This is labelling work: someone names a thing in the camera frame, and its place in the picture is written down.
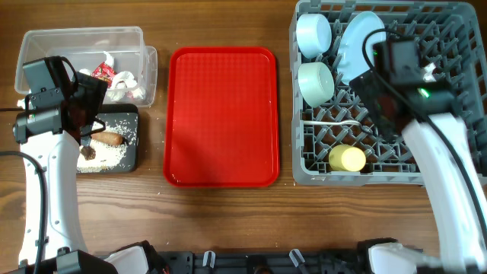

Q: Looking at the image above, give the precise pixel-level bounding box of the red snack wrapper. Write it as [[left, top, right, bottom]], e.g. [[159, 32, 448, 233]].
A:
[[91, 62, 116, 86]]

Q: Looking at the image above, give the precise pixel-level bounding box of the white plastic spoon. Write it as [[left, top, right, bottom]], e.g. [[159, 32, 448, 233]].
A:
[[302, 119, 361, 126]]

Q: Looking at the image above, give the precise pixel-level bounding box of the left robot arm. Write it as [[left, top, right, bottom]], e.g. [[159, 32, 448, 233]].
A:
[[12, 56, 170, 273]]

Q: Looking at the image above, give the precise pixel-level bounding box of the crumpled white paper scrap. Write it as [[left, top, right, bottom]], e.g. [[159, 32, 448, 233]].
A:
[[80, 51, 114, 75]]

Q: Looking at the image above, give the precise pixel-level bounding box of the red plastic tray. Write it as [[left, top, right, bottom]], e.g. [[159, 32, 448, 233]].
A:
[[163, 46, 280, 188]]

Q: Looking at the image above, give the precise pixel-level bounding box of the light green bowl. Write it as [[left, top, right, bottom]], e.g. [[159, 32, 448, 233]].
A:
[[298, 62, 335, 107]]

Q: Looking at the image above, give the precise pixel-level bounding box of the light blue bowl with crumbs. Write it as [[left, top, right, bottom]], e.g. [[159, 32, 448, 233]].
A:
[[296, 14, 333, 59]]

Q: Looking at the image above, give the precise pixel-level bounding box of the large light blue plate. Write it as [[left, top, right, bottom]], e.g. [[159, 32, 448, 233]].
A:
[[337, 11, 384, 85]]

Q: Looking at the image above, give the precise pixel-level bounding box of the black plastic tray bin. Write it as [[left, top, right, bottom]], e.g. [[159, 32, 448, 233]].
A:
[[77, 104, 139, 174]]

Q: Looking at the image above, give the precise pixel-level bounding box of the yellow plastic cup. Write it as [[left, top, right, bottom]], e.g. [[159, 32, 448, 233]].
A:
[[329, 145, 366, 172]]

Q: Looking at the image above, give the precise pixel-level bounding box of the clear plastic bin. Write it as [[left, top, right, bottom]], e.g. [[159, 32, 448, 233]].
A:
[[14, 26, 158, 107]]

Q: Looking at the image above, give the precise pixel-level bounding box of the white tissue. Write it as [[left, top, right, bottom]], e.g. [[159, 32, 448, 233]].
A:
[[106, 71, 146, 102]]

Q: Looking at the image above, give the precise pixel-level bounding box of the brown food scrap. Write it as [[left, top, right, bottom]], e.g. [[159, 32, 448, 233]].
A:
[[80, 146, 96, 161]]

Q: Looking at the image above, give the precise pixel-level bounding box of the grey dishwasher rack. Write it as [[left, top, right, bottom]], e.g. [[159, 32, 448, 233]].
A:
[[291, 1, 486, 186]]

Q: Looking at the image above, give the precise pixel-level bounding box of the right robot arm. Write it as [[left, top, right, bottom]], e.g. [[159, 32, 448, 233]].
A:
[[349, 31, 486, 273]]

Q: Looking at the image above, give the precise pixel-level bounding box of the pile of white rice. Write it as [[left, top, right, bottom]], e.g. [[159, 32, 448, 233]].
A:
[[77, 113, 138, 174]]

